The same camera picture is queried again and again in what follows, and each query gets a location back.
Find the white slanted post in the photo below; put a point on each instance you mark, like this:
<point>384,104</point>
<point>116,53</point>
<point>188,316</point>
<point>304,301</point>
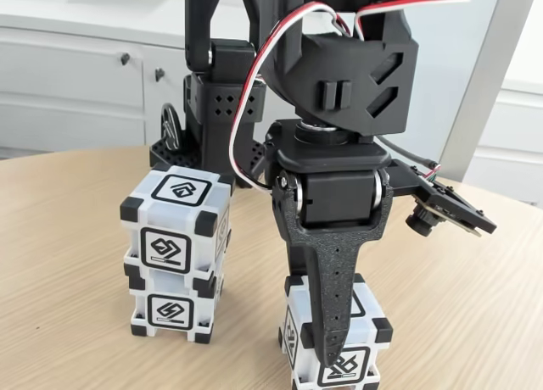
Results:
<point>481,89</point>

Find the black gripper camera module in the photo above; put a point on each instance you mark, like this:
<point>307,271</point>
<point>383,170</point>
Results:
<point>449,203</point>

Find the white low cabinet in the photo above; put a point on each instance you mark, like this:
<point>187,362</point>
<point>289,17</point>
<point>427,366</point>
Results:
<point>63,89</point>

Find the white cube crossed symbol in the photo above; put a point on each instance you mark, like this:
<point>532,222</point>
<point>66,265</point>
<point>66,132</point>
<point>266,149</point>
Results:
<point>365,322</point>

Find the black round disc white logo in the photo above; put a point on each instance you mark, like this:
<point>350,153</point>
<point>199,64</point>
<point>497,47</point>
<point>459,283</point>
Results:
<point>167,125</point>

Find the white drawer unit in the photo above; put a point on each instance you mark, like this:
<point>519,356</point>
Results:
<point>517,127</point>

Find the black cabinet lock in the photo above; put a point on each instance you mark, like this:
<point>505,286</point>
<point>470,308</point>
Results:
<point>159,74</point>
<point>124,58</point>

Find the white cube house symbol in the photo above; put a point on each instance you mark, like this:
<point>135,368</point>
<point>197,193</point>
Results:
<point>165,248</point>

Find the white cube lightning symbol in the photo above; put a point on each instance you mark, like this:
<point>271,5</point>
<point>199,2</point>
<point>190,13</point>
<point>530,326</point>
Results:
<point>171,311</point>

